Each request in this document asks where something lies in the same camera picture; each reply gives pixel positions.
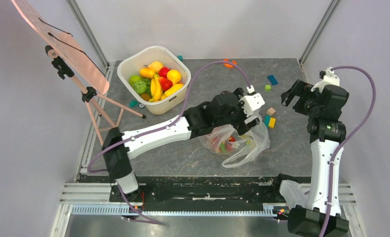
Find white plastic basket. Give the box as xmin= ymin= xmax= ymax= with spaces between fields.
xmin=117 ymin=45 xmax=192 ymax=115

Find yellow fake banana bunch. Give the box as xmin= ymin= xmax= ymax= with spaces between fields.
xmin=149 ymin=74 xmax=163 ymax=102

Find green fake custard apple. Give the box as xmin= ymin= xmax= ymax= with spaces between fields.
xmin=132 ymin=80 xmax=147 ymax=95

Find teal toy piece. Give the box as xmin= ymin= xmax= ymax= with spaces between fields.
xmin=128 ymin=100 xmax=140 ymax=108

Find green toy cube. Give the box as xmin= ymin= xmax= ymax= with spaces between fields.
xmin=265 ymin=84 xmax=272 ymax=91

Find pink tripod stand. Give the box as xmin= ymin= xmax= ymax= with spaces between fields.
xmin=45 ymin=45 xmax=146 ymax=144

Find orange yellow fake mango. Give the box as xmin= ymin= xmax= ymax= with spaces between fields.
xmin=139 ymin=67 xmax=156 ymax=79

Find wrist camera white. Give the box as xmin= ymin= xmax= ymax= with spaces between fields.
xmin=239 ymin=85 xmax=265 ymax=117
xmin=311 ymin=67 xmax=340 ymax=92

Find pink perforated board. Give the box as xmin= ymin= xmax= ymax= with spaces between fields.
xmin=12 ymin=0 xmax=110 ymax=94

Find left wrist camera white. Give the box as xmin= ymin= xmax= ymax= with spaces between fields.
xmin=239 ymin=85 xmax=265 ymax=117

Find clear plastic bag of fruits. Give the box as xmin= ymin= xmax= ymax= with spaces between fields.
xmin=198 ymin=113 xmax=271 ymax=168

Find yellow teal toy block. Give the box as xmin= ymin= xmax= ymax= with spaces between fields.
xmin=264 ymin=115 xmax=276 ymax=128

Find yellow fake pear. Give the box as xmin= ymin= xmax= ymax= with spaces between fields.
xmin=166 ymin=70 xmax=182 ymax=85

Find purple cable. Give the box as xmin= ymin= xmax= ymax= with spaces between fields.
xmin=318 ymin=66 xmax=377 ymax=237
xmin=87 ymin=60 xmax=252 ymax=225

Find wooden toy cube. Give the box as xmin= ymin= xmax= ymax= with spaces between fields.
xmin=266 ymin=107 xmax=276 ymax=117

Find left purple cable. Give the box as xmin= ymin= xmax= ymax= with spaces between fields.
xmin=87 ymin=60 xmax=252 ymax=225

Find orange curved toy block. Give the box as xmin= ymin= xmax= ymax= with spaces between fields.
xmin=223 ymin=58 xmax=237 ymax=68

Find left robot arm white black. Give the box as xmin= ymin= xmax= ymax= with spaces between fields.
xmin=102 ymin=87 xmax=265 ymax=201

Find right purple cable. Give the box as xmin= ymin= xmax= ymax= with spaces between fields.
xmin=318 ymin=66 xmax=377 ymax=237

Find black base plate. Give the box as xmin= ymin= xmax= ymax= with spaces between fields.
xmin=110 ymin=174 xmax=300 ymax=203

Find red fake apple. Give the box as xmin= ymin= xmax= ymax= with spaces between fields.
xmin=158 ymin=67 xmax=170 ymax=78

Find red fake pepper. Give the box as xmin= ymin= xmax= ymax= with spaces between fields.
xmin=158 ymin=77 xmax=173 ymax=91

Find blue toy brick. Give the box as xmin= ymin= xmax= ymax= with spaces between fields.
xmin=267 ymin=75 xmax=278 ymax=85

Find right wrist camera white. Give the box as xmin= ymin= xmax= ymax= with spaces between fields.
xmin=311 ymin=67 xmax=340 ymax=92

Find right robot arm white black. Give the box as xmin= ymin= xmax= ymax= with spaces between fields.
xmin=271 ymin=80 xmax=349 ymax=237

